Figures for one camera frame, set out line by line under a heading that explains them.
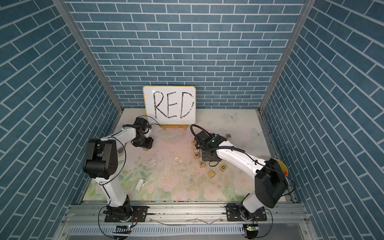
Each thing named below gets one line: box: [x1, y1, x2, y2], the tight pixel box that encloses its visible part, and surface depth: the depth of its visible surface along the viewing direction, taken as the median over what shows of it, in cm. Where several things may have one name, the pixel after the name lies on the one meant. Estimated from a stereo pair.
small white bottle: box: [135, 178, 146, 192], surface depth 82 cm
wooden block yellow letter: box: [207, 170, 216, 179], surface depth 87 cm
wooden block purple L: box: [199, 161, 206, 169], surface depth 91 cm
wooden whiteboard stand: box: [160, 124, 188, 131], surface depth 107 cm
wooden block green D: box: [219, 164, 227, 173], surface depth 89 cm
